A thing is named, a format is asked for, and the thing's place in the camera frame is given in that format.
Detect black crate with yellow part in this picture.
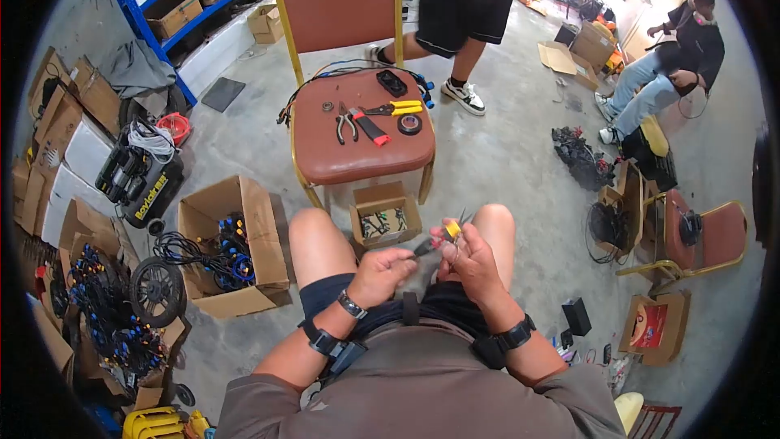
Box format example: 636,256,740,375
620,114,679,193

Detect grey cloth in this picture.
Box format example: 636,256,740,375
97,39,178,99

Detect person's right fingers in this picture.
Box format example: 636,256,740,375
454,222,488,266

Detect heap of black cables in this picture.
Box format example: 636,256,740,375
551,126,617,192

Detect person's body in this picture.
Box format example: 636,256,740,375
213,291,628,439

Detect red and black utility knife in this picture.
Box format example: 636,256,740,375
348,106,392,148

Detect small black box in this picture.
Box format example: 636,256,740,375
561,296,593,338

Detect flattened cardboard box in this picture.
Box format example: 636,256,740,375
537,39,601,91

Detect black plastic tray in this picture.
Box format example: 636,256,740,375
375,69,408,99

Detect dark red-handled hand tool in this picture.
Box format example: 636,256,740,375
411,234,447,261

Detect large open cardboard box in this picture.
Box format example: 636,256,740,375
177,174,292,319

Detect cardboard box with red print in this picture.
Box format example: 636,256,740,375
618,290,692,368

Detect cable harness with blue connectors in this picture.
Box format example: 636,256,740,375
277,59,436,129

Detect small cardboard box with cables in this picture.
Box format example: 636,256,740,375
349,180,424,251

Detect tall cardboard box with cables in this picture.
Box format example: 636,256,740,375
586,160,648,264

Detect person's right thumb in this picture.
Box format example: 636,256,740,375
429,226,457,260

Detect brown cardboard box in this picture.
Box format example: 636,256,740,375
569,20,618,74

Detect black cable bundle coloured connectors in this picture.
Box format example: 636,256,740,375
152,212,257,293

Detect pile of blue-connector cables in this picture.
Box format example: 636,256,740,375
48,243,173,380

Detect person's legs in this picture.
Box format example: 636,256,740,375
288,204,517,321

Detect grey-handled pliers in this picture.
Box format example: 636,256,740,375
334,101,360,146

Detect black air compressor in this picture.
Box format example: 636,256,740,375
94,118,186,237

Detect black round device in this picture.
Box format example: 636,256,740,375
678,210,704,248

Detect person's right hand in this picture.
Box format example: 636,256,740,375
429,222,505,312

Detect person's left hand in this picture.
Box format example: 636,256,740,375
347,248,422,311

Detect person's left fingers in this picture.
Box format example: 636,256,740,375
378,248,422,284

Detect yellow-handled wire stripper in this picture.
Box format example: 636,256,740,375
360,99,424,118

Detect dark square mat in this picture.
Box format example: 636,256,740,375
200,77,247,113

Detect pale yellow stool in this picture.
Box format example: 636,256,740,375
613,391,646,437

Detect black wrist band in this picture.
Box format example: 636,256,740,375
300,317,368,376
470,313,537,370

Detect red metal frame chair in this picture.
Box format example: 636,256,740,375
627,402,683,439

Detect blue metal storage shelf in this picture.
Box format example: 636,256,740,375
99,0,288,108

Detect brown padded gold-frame chair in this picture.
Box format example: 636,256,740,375
615,188,749,295
272,0,437,209

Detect pile of flattened cartons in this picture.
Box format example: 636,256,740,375
11,46,124,248

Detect black spoked wheel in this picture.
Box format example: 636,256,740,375
128,255,188,329

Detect yellow tool case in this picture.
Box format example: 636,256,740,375
121,405,212,439

